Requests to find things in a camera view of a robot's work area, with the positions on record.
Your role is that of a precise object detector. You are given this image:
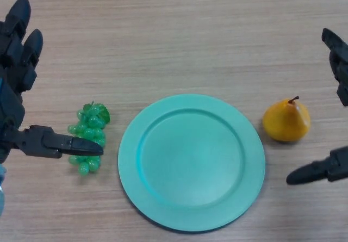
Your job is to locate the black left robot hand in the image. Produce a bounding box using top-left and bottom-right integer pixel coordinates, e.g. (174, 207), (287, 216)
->
(0, 0), (104, 164)

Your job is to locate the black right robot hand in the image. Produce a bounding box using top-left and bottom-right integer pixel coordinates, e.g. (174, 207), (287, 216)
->
(286, 28), (348, 185)

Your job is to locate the green grape bunch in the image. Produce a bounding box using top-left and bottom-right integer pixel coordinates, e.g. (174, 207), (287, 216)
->
(67, 101), (111, 175)

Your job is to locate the yellow pear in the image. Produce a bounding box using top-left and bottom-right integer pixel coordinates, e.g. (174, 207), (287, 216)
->
(262, 95), (311, 142)

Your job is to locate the green round plate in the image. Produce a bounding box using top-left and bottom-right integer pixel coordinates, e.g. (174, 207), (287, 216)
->
(117, 94), (266, 232)

